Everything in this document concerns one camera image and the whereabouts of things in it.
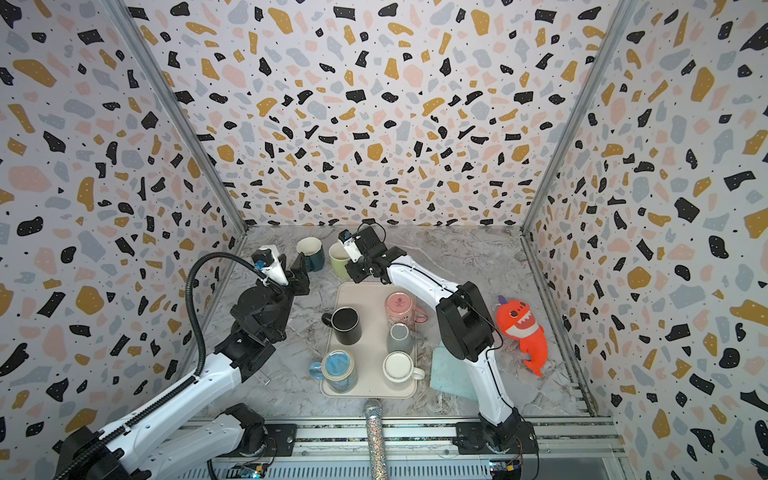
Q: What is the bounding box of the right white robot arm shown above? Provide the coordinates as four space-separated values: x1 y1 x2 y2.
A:
338 224 539 454

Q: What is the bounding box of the pink ghost mug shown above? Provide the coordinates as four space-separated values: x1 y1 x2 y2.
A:
384 291 429 330

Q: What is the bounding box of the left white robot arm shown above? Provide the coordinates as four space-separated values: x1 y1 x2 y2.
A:
55 245 310 479

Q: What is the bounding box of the red plush monster toy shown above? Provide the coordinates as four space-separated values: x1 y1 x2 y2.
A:
495 295 549 377

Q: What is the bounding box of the grey mug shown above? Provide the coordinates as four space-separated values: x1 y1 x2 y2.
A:
387 323 414 354

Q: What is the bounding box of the beige plastic tray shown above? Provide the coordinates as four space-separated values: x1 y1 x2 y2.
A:
320 282 418 399

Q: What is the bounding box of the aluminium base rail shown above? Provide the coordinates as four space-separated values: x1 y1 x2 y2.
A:
181 416 633 479

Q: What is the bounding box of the black corrugated cable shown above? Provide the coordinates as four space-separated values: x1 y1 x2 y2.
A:
53 251 268 480

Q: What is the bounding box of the light green mug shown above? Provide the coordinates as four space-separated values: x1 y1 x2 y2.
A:
328 242 350 281

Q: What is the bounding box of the glittery tube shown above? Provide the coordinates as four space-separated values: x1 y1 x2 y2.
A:
363 399 389 480

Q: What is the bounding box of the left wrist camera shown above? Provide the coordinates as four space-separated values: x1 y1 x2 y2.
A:
251 244 288 286

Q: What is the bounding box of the blue glazed mug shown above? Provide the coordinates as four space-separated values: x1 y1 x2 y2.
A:
309 350 358 394

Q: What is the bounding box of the black mug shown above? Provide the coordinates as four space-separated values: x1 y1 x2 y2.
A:
321 307 362 346

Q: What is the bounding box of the dark green mug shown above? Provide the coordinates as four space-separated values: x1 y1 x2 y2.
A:
296 237 325 272

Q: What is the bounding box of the teal cloth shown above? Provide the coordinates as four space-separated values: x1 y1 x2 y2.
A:
430 344 478 402

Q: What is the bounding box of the white mug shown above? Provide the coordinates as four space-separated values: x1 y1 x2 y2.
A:
382 351 426 388

